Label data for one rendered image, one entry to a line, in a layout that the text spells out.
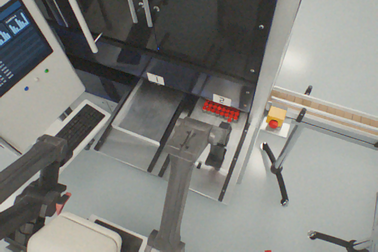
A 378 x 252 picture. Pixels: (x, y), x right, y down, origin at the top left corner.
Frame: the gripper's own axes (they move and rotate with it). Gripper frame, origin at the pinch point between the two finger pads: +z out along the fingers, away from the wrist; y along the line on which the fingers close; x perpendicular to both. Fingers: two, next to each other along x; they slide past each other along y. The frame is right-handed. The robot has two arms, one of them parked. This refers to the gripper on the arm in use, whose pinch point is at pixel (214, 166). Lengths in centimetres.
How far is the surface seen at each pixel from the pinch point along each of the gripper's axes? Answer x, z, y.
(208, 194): -1.9, 5.2, -11.0
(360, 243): -86, 62, 21
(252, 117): -8.5, -8.9, 26.4
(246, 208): -21, 89, 26
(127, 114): 51, 1, 11
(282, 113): -20.1, -16.0, 27.8
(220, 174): -3.2, 3.5, -0.5
